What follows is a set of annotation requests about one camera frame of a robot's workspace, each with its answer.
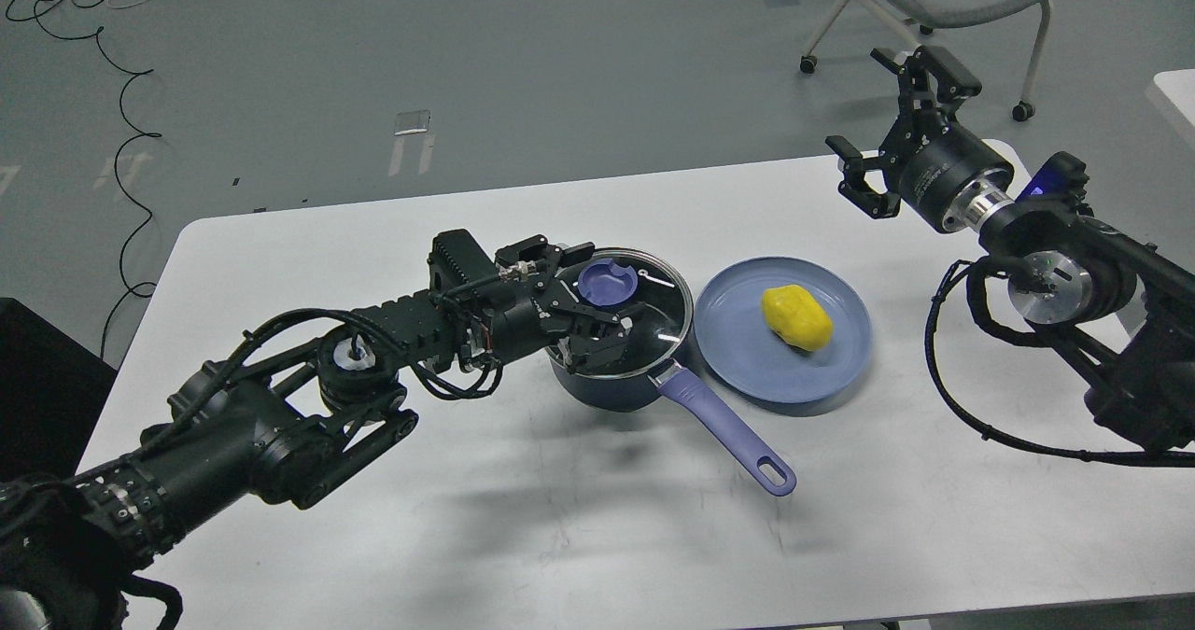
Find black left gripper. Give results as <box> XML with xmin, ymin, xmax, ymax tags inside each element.
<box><xmin>485</xmin><ymin>234</ymin><xmax>633</xmax><ymax>377</ymax></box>

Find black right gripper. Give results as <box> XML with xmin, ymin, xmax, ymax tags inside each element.
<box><xmin>825</xmin><ymin>45</ymin><xmax>1013</xmax><ymax>234</ymax></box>

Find glass lid purple knob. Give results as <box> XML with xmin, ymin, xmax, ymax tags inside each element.
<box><xmin>551</xmin><ymin>247</ymin><xmax>695</xmax><ymax>379</ymax></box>

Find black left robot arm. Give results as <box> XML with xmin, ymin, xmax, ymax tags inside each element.
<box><xmin>4</xmin><ymin>230</ymin><xmax>645</xmax><ymax>629</ymax></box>

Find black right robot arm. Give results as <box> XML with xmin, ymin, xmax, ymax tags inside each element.
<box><xmin>825</xmin><ymin>45</ymin><xmax>1194</xmax><ymax>469</ymax></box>

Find yellow potato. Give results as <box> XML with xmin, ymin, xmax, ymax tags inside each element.
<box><xmin>761</xmin><ymin>283</ymin><xmax>834</xmax><ymax>351</ymax></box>

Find blue round plate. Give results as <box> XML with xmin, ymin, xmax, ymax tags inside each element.
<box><xmin>693</xmin><ymin>257</ymin><xmax>872</xmax><ymax>405</ymax></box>

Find white side table corner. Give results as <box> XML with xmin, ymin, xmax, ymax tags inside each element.
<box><xmin>1146</xmin><ymin>68</ymin><xmax>1195</xmax><ymax>148</ymax></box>

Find dark blue saucepan purple handle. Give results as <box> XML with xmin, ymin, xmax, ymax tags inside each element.
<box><xmin>537</xmin><ymin>247</ymin><xmax>797</xmax><ymax>497</ymax></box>

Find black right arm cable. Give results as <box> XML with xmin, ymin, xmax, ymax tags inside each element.
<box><xmin>924</xmin><ymin>259</ymin><xmax>1195</xmax><ymax>469</ymax></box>

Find black floor cable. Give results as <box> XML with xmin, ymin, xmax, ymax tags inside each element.
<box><xmin>0</xmin><ymin>0</ymin><xmax>192</xmax><ymax>360</ymax></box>

